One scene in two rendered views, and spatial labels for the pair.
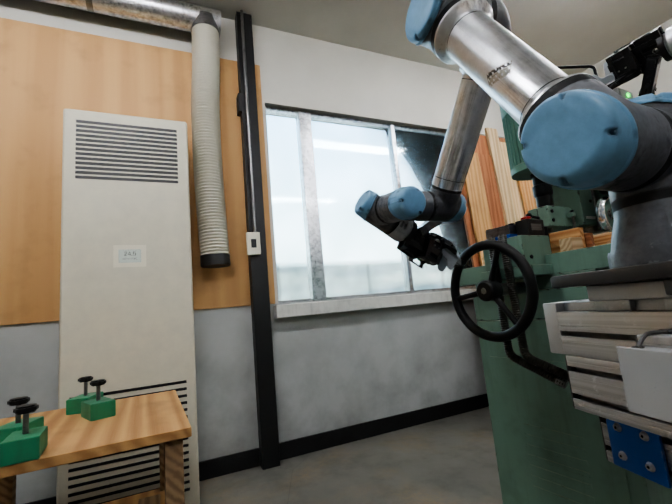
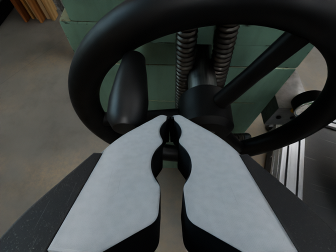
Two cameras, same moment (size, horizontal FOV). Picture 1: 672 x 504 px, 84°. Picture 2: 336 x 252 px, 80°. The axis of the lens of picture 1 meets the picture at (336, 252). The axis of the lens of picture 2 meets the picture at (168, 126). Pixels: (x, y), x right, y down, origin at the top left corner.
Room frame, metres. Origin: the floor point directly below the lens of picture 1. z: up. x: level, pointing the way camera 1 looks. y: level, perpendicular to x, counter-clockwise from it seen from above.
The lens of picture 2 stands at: (1.07, -0.30, 1.01)
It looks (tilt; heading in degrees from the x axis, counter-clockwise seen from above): 62 degrees down; 297
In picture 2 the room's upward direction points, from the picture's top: 3 degrees clockwise
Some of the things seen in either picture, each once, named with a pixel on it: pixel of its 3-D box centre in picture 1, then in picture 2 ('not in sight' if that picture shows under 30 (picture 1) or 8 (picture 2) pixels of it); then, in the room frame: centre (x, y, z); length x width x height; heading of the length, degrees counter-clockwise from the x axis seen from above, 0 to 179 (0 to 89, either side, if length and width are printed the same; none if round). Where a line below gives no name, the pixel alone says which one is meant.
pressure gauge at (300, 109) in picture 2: not in sight; (305, 105); (0.92, -0.67, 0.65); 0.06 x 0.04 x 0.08; 29
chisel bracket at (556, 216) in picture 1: (551, 220); not in sight; (1.26, -0.74, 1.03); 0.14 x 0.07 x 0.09; 119
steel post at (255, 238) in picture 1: (254, 220); not in sight; (2.14, 0.46, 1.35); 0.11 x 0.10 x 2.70; 115
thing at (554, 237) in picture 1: (546, 245); not in sight; (1.20, -0.67, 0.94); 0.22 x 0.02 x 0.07; 29
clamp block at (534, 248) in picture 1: (516, 253); not in sight; (1.16, -0.56, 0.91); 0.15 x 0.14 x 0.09; 29
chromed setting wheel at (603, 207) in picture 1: (609, 214); not in sight; (1.21, -0.90, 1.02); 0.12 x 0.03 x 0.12; 119
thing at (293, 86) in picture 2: not in sight; (281, 98); (0.96, -0.73, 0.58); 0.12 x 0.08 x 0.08; 119
